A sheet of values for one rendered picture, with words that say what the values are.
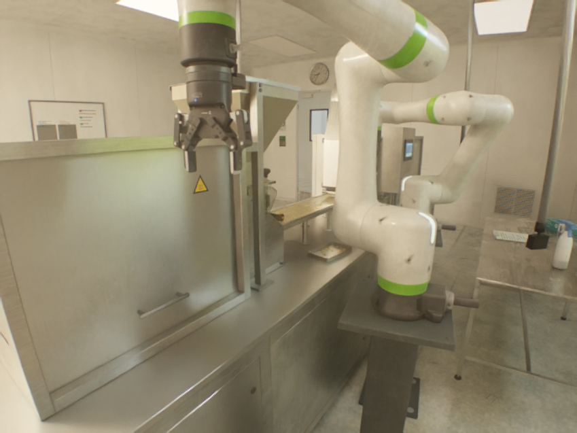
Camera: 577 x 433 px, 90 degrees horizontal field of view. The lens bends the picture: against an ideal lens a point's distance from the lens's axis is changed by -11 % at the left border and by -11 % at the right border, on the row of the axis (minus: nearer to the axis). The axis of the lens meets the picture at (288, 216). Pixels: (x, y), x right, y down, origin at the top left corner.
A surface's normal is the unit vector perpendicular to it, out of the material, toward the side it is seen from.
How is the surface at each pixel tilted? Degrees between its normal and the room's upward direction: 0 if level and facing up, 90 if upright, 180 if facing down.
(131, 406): 0
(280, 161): 90
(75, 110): 90
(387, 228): 87
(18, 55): 90
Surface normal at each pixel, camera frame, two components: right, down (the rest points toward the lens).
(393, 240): -0.74, 0.15
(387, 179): -0.56, 0.21
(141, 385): 0.00, -0.97
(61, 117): 0.83, 0.14
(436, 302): -0.38, 0.07
